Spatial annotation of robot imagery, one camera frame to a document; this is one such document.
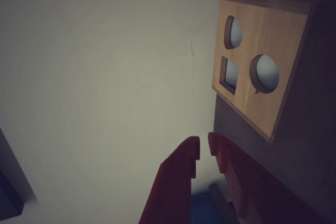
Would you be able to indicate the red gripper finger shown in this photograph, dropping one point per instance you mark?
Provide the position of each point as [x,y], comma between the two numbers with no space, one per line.
[173,187]
[252,190]

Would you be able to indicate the blue clamp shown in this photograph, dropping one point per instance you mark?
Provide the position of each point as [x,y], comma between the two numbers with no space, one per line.
[202,208]

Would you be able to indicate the wooden shape sorter box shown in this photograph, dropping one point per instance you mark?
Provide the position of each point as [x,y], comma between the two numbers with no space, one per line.
[267,35]

